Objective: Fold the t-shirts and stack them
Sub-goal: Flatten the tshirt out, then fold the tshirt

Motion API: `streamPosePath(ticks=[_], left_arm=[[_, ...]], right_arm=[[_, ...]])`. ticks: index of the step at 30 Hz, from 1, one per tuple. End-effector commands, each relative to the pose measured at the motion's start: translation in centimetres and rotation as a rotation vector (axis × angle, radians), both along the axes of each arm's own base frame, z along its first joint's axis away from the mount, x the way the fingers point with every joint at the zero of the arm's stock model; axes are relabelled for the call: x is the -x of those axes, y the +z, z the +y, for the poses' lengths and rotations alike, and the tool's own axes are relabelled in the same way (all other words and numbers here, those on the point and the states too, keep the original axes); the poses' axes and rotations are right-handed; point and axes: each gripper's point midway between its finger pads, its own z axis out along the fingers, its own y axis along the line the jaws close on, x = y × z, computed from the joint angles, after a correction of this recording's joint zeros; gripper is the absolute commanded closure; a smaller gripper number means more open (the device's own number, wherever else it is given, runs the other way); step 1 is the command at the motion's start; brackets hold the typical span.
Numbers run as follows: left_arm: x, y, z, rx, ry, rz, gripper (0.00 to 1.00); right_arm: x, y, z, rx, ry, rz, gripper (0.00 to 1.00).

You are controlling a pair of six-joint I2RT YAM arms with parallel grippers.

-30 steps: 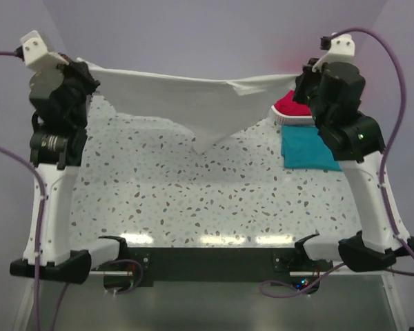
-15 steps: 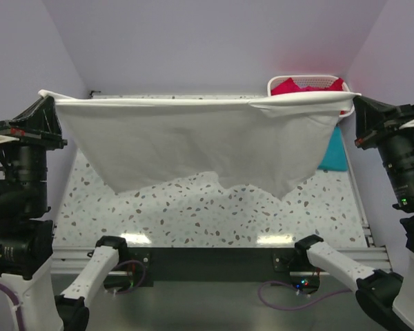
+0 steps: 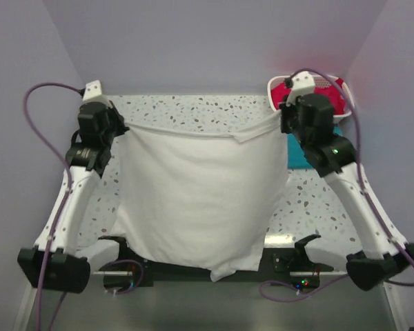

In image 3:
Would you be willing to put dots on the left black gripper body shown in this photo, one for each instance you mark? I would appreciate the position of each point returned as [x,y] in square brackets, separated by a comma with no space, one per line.
[116,125]

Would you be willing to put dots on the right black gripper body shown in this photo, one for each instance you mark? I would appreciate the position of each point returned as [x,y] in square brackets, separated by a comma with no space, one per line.
[290,123]

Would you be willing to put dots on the white t shirt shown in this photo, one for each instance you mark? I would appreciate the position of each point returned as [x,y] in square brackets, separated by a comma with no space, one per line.
[201,200]

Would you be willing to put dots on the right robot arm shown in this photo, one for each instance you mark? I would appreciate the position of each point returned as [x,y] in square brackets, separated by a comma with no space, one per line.
[385,251]

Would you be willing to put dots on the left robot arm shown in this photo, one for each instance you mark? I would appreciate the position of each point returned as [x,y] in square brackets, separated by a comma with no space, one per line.
[54,262]

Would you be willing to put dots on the red t shirt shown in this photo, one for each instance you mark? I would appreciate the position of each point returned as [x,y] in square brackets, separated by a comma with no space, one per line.
[277,91]

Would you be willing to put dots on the folded teal t shirt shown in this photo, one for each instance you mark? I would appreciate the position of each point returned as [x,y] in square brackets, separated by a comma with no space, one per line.
[296,158]

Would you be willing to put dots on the white plastic laundry basket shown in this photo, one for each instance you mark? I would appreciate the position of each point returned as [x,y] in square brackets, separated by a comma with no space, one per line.
[341,83]

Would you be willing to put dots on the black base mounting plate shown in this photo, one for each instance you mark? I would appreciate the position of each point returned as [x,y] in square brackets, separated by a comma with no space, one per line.
[289,265]

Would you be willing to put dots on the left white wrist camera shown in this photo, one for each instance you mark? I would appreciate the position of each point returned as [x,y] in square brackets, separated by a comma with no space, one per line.
[92,91]

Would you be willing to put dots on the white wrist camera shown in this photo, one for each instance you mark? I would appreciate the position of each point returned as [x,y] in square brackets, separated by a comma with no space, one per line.
[299,84]
[92,91]

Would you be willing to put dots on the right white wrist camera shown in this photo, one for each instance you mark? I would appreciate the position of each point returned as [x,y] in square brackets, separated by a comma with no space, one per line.
[299,84]

